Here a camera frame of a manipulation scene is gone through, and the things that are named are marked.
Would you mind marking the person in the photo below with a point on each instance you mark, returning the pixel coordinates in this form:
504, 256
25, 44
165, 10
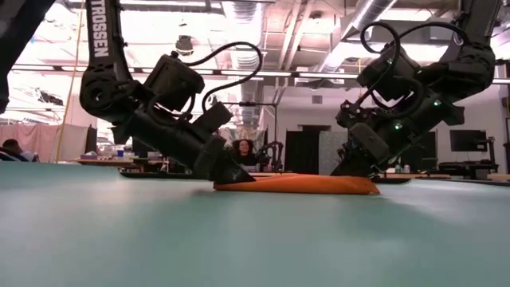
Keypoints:
244, 151
12, 147

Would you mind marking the orange towel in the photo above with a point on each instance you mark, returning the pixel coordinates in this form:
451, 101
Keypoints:
311, 184

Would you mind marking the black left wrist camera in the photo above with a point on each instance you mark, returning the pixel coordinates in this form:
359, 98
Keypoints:
173, 81

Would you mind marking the pink curtain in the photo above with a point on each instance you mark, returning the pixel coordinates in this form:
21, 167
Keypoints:
36, 139

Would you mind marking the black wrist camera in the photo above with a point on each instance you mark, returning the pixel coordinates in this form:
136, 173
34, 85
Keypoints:
384, 73
173, 81

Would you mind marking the black partition panel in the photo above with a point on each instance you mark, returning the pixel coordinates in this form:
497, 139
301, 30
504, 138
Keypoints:
302, 153

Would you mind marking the long ceiling light rail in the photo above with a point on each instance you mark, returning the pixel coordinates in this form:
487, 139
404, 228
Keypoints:
279, 74

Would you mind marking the black monitor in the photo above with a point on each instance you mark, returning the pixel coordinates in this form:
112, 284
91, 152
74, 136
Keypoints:
428, 155
468, 139

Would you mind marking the grey partition panel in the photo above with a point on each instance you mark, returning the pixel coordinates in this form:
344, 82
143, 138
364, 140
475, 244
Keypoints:
330, 147

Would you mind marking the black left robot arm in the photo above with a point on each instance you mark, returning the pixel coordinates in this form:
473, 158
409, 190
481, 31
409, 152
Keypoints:
101, 40

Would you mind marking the black overhead camera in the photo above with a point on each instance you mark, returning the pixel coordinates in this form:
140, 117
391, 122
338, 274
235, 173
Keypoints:
184, 44

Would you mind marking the black background robot arm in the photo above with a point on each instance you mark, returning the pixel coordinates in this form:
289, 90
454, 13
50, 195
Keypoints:
275, 153

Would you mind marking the green table mat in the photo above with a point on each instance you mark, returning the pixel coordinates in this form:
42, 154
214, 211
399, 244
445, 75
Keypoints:
255, 247

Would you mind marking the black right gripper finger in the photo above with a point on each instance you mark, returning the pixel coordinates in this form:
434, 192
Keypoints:
354, 167

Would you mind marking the cluttered work table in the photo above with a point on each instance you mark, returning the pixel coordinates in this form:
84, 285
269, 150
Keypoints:
99, 161

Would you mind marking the black desk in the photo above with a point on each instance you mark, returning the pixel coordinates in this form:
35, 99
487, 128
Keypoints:
468, 165

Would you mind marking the silver ventilation duct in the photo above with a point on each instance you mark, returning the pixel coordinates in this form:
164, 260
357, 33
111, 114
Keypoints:
245, 20

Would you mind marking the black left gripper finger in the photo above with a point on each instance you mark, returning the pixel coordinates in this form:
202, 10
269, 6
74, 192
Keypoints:
221, 167

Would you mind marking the black stand frame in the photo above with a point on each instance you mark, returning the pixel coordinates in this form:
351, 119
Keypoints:
255, 104

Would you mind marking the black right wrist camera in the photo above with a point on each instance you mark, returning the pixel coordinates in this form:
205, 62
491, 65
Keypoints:
384, 73

